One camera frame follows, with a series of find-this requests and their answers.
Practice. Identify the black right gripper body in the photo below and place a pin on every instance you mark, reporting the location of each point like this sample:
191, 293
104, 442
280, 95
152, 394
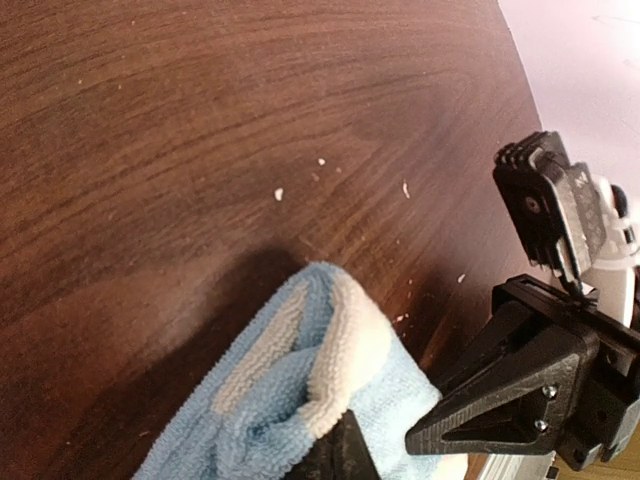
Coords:
607, 411

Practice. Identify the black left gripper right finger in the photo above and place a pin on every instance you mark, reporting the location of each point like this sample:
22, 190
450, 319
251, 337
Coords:
485, 405

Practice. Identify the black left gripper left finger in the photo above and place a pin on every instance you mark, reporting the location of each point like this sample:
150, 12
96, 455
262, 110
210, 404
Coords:
341, 454

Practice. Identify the blue patterned towel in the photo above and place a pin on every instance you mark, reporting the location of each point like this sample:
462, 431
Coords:
320, 347

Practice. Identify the front aluminium rail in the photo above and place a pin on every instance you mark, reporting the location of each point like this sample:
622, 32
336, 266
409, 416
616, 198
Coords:
515, 467

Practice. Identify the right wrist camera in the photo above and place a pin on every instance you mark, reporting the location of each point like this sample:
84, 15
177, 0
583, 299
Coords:
579, 226

